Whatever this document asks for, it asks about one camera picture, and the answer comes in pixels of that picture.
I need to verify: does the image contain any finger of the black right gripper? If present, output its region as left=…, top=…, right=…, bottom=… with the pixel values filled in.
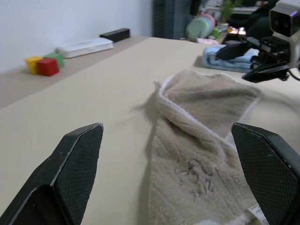
left=214, top=43, right=261, bottom=60
left=241, top=63, right=291, bottom=83

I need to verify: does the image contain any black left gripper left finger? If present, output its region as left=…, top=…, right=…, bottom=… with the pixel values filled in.
left=0, top=123, right=104, bottom=225

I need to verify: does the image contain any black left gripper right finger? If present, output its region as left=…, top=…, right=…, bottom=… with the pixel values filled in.
left=231, top=122, right=300, bottom=225

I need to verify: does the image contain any beige terry towel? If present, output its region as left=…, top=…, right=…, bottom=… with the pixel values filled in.
left=146, top=69, right=270, bottom=225

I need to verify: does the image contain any folded light blue towel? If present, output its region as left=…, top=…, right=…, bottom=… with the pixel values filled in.
left=202, top=45, right=261, bottom=73

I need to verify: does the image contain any small green potted plant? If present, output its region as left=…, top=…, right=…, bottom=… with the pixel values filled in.
left=219, top=0, right=242, bottom=30

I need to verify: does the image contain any pink plate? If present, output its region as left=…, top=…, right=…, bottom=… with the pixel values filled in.
left=201, top=13, right=216, bottom=29

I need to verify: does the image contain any light green plate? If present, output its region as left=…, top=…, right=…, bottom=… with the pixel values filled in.
left=186, top=17, right=212, bottom=39

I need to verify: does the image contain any dark grey cabinet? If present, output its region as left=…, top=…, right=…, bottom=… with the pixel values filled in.
left=151, top=0, right=196, bottom=40

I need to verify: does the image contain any red cube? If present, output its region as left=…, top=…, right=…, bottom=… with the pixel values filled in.
left=36, top=58, right=60, bottom=77

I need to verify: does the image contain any green cube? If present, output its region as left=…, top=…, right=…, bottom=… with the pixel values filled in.
left=43, top=52, right=65, bottom=68

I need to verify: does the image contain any yellow cube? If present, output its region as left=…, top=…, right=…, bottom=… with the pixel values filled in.
left=24, top=55, right=43, bottom=75

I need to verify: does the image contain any long black box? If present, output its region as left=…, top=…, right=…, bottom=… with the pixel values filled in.
left=99, top=28, right=131, bottom=43

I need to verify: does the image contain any flat white box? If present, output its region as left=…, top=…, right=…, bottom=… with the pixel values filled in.
left=55, top=37, right=115, bottom=59

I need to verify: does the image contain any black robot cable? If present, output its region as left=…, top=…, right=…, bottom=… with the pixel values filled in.
left=287, top=69, right=300, bottom=82

